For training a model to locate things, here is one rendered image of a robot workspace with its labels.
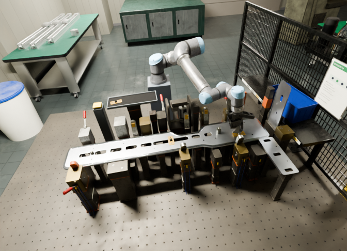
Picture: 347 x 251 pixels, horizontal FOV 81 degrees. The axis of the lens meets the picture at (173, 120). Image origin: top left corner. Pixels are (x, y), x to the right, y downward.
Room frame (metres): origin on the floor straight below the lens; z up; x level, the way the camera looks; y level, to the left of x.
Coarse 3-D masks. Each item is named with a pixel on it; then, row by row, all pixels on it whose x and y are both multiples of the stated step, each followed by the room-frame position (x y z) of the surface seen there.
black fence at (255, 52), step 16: (272, 16) 1.84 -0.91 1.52; (256, 32) 2.04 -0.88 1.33; (272, 32) 1.79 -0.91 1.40; (288, 32) 1.59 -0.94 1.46; (320, 32) 1.28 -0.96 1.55; (240, 48) 2.31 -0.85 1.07; (256, 48) 1.99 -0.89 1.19; (272, 48) 1.70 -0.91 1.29; (336, 48) 1.13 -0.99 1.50; (240, 64) 2.26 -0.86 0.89; (272, 64) 1.68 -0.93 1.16; (272, 80) 1.61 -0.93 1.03; (288, 80) 1.40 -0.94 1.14; (336, 176) 0.73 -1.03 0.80
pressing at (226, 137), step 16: (208, 128) 1.07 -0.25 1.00; (224, 128) 1.06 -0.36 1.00; (256, 128) 1.03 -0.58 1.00; (96, 144) 1.00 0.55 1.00; (112, 144) 1.00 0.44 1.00; (128, 144) 0.98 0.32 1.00; (160, 144) 0.96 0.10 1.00; (176, 144) 0.94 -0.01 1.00; (192, 144) 0.93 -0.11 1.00; (208, 144) 0.92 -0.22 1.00; (224, 144) 0.91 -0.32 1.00; (80, 160) 0.87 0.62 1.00; (96, 160) 0.86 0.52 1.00; (112, 160) 0.85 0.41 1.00
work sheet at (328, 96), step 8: (336, 64) 1.07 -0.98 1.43; (344, 64) 1.02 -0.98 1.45; (328, 72) 1.09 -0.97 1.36; (336, 72) 1.05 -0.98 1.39; (344, 72) 1.00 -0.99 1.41; (328, 80) 1.07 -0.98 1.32; (336, 80) 1.02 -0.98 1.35; (344, 80) 0.98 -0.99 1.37; (320, 88) 1.10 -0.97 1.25; (328, 88) 1.05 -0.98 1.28; (336, 88) 1.00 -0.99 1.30; (344, 88) 0.95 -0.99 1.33; (320, 96) 1.08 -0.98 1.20; (328, 96) 1.02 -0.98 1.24; (336, 96) 0.98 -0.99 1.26; (344, 96) 0.93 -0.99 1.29; (320, 104) 1.05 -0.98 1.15; (328, 104) 1.00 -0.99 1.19; (336, 104) 0.95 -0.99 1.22; (344, 104) 0.91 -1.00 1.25; (328, 112) 0.97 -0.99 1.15; (336, 112) 0.93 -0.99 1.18; (344, 112) 0.89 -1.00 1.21
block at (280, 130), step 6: (282, 126) 0.97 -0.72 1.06; (288, 126) 0.97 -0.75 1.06; (276, 132) 0.95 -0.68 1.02; (282, 132) 0.91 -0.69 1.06; (288, 132) 0.91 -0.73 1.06; (276, 138) 0.94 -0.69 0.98; (282, 138) 0.90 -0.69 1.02; (288, 138) 0.90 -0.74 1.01; (282, 144) 0.90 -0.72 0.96; (288, 144) 0.91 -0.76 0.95; (270, 168) 0.89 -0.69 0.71
